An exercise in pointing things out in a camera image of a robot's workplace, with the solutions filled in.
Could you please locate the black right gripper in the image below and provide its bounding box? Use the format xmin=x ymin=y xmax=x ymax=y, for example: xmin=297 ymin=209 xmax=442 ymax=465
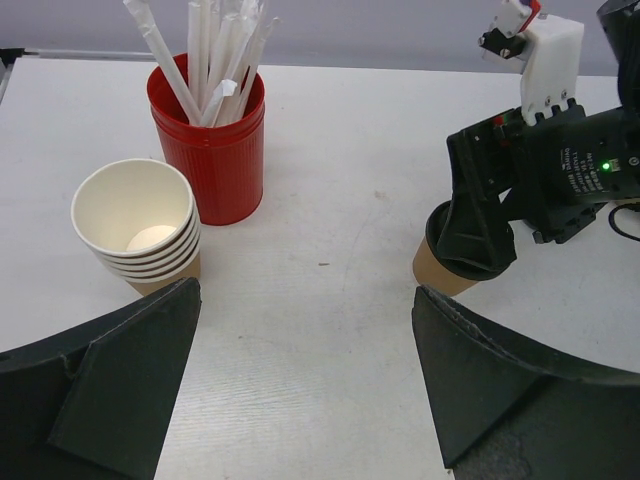
xmin=435 ymin=103 xmax=639 ymax=273

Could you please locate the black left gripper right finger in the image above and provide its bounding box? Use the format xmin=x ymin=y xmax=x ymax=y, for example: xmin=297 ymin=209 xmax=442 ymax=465
xmin=412 ymin=286 xmax=639 ymax=479

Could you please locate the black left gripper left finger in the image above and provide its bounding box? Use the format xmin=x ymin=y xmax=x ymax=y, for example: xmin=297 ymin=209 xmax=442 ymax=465
xmin=1 ymin=278 xmax=201 ymax=479

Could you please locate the black coffee cup lid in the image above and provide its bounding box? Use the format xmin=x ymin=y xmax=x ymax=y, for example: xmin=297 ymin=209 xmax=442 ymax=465
xmin=425 ymin=201 xmax=517 ymax=281

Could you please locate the brown paper coffee cup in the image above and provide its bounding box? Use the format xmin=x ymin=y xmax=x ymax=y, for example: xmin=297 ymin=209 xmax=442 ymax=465
xmin=412 ymin=238 xmax=477 ymax=297

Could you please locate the stack of paper cups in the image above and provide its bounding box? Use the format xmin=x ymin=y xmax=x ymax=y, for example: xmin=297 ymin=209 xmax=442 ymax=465
xmin=70 ymin=159 xmax=201 ymax=296

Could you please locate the red ribbed straw cup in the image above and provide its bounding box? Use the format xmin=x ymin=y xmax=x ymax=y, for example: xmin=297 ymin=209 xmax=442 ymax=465
xmin=146 ymin=67 xmax=265 ymax=226

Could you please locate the bundle of wrapped straws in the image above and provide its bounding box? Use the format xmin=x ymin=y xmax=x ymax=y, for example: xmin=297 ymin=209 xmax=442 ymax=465
xmin=124 ymin=1 xmax=279 ymax=128

